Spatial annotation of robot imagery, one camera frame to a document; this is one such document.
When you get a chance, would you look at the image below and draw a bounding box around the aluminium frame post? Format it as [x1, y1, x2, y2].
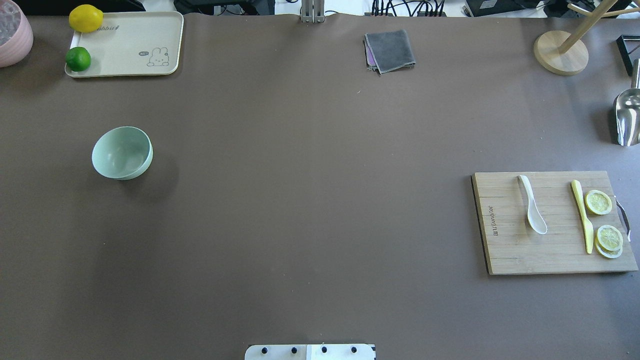
[300, 0, 326, 23]

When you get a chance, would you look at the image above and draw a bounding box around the bamboo cutting board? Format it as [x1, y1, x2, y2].
[471, 171, 638, 275]

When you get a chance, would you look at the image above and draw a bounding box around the white ceramic spoon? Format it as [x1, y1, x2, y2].
[518, 174, 548, 235]

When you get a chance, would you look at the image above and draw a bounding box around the yellow plastic knife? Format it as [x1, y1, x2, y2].
[570, 179, 595, 255]

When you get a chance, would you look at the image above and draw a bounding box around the mint green bowl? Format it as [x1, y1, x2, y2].
[91, 126, 154, 181]

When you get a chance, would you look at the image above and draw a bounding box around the lemon slice near handle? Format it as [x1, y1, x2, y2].
[583, 189, 613, 215]

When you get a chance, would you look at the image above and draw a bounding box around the stacked lemon slice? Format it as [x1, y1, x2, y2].
[595, 225, 624, 259]

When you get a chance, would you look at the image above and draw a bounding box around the pink ribbed bowl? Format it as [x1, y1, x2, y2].
[0, 0, 34, 68]

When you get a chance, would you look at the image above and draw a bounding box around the green lime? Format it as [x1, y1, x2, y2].
[65, 47, 92, 72]

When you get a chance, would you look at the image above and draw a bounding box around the grey folded cloth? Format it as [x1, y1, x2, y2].
[363, 29, 416, 75]

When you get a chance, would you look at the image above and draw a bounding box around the steel scoop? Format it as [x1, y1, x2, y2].
[614, 59, 640, 147]

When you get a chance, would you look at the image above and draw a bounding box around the cream rabbit tray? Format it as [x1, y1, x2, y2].
[64, 11, 185, 78]

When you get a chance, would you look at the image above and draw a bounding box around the yellow lemon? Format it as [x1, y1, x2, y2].
[68, 4, 105, 34]

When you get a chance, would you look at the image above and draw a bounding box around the white camera pillar base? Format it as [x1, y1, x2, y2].
[244, 343, 377, 360]

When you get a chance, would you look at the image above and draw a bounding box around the wooden mug tree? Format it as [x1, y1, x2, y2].
[533, 0, 640, 76]

